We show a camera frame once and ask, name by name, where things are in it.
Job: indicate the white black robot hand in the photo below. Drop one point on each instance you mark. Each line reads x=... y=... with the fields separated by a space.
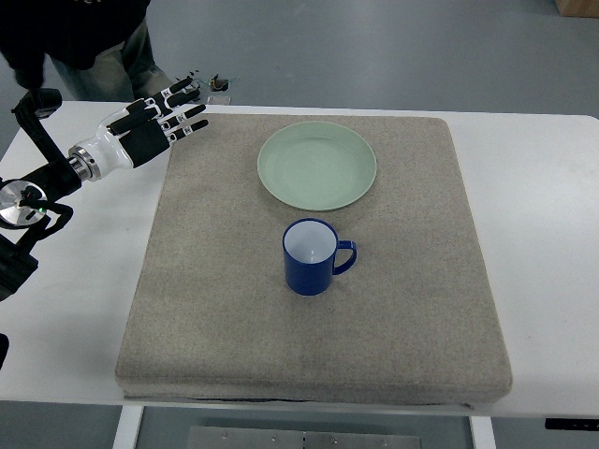
x=137 y=138

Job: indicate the blue enamel mug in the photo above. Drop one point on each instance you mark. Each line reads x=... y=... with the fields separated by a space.
x=314 y=254

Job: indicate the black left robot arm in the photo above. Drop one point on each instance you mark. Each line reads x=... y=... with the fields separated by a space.
x=32 y=203

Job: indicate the green plate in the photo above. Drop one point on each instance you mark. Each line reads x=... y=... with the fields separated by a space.
x=317 y=166

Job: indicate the clear plastic piece on floor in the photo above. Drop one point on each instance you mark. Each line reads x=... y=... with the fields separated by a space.
x=219 y=100

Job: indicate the small electronic parts on floor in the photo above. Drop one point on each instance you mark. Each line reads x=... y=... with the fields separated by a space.
x=214 y=84

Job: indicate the person in dark clothes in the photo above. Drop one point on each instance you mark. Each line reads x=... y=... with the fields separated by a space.
x=101 y=49

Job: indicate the beige fabric mat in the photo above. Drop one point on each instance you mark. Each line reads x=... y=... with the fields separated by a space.
x=398 y=310

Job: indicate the black object at left edge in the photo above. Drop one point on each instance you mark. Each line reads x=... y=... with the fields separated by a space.
x=4 y=346

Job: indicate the cardboard box corner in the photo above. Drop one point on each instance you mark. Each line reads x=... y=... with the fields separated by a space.
x=578 y=8

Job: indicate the black table control panel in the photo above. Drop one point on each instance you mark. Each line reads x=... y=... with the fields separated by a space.
x=572 y=424

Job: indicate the metal table base plate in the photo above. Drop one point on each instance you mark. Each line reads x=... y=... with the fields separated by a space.
x=237 y=437

